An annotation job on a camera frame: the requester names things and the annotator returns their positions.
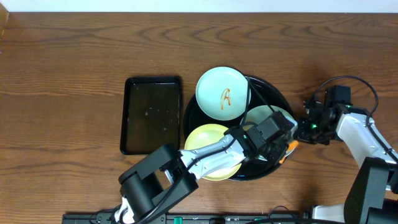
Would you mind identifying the orange green scrub sponge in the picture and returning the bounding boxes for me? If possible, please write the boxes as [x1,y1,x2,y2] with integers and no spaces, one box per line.
[279,140,299,164]

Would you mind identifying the light blue plate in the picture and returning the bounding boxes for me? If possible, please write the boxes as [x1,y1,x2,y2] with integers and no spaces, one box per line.
[195,67,251,121]
[246,105,297,144]

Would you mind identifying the yellow plate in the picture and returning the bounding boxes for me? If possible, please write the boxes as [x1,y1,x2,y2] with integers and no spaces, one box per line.
[184,124,241,181]

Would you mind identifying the light blue plate top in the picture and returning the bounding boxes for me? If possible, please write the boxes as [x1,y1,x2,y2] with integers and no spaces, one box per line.
[195,67,251,121]

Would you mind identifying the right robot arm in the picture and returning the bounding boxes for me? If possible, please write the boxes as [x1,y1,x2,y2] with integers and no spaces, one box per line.
[295,100,397,223]

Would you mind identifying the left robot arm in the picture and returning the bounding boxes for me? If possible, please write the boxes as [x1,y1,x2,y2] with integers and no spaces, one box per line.
[112,118,297,223]

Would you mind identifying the black round tray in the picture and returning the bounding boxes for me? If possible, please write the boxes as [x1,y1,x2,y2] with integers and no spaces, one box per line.
[183,76,293,181]

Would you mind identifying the black rectangular water tray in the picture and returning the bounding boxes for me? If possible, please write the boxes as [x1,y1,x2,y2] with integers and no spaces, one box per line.
[120,76,182,155]

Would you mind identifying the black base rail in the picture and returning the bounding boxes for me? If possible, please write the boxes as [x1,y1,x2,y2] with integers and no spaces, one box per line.
[61,212,312,224]

